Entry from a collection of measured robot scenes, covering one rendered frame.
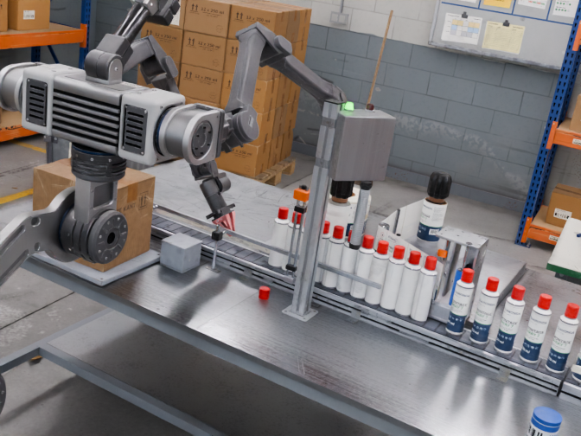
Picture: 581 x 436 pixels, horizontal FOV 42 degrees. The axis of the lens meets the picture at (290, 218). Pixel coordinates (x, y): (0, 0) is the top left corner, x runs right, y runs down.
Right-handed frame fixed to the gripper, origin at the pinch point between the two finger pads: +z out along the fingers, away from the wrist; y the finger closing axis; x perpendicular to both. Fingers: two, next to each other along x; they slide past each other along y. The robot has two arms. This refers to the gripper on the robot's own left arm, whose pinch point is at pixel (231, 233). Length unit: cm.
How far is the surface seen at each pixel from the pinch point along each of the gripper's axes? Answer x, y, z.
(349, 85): 131, 422, -78
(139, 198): 7.6, -25.4, -22.9
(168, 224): 24.4, 0.2, -13.2
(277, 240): -17.8, -3.0, 9.0
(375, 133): -70, -10, -7
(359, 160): -63, -13, -2
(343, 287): -33.1, -3.3, 31.4
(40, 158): 299, 209, -123
